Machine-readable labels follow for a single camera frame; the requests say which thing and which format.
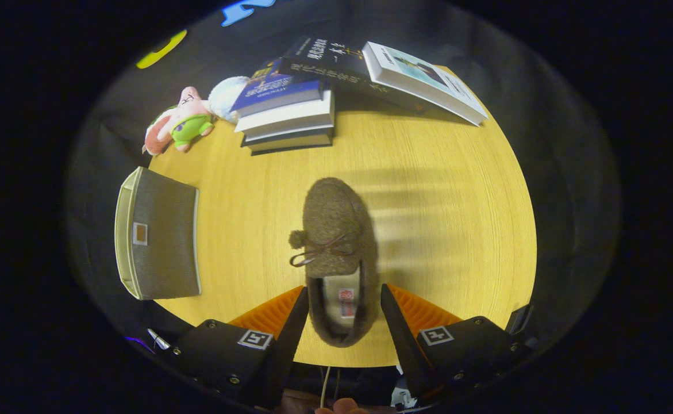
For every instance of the thick white book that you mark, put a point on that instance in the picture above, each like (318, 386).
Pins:
(290, 118)

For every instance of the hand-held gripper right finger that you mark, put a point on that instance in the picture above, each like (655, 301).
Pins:
(408, 351)

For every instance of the pink starfish plush toy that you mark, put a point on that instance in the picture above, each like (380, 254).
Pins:
(189, 115)

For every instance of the brown fuzzy slipper shoe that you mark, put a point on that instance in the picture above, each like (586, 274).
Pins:
(333, 213)

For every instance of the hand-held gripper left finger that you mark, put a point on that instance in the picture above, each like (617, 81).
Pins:
(287, 351)

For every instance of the grey fabric storage box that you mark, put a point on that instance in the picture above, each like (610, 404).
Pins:
(164, 247)

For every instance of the small white device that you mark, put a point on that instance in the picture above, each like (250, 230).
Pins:
(158, 339)

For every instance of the dark cover flat book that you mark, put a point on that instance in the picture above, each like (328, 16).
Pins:
(290, 142)

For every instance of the watermelon slice plush toy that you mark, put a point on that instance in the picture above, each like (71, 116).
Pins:
(153, 138)

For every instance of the blue cover book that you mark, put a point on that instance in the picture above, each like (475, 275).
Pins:
(276, 92)

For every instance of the white leaning book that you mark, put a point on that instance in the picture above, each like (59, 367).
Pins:
(428, 80)

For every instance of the black leaning book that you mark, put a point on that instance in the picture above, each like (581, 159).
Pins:
(336, 63)

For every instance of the white and blue plush toy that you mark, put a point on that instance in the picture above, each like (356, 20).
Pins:
(227, 98)

